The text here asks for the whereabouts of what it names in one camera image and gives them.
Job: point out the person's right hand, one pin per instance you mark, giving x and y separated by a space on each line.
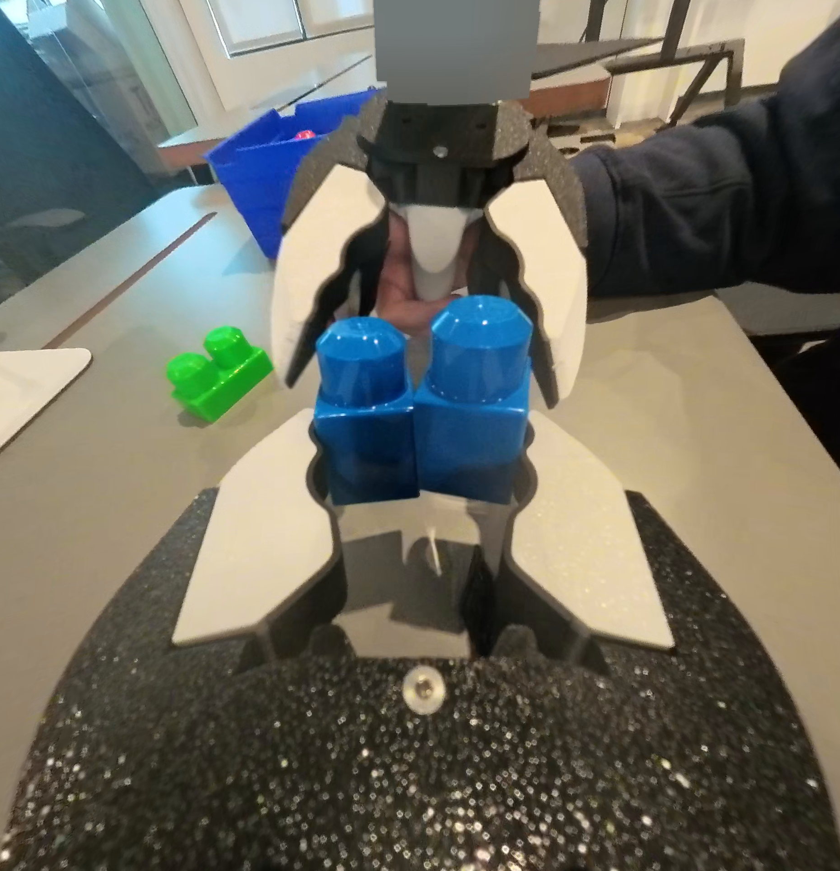
399 286

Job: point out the blue single-stud mega block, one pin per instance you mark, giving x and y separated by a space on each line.
365 422
474 408

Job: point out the black metal table frame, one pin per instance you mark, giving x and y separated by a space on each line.
692 68

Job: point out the blue plastic bin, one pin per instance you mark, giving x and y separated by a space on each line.
256 177

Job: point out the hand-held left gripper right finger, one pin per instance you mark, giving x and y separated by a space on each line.
583 544

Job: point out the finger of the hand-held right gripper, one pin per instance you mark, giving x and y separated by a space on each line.
549 272
317 252

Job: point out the green two-stud mega block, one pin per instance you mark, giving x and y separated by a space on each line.
219 384

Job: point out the person's right forearm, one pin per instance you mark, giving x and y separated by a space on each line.
699 204

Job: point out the white mat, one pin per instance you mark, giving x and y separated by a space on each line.
25 388

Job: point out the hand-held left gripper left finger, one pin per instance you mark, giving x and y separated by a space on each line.
256 544

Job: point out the red toy piece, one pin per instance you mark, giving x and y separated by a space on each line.
304 135

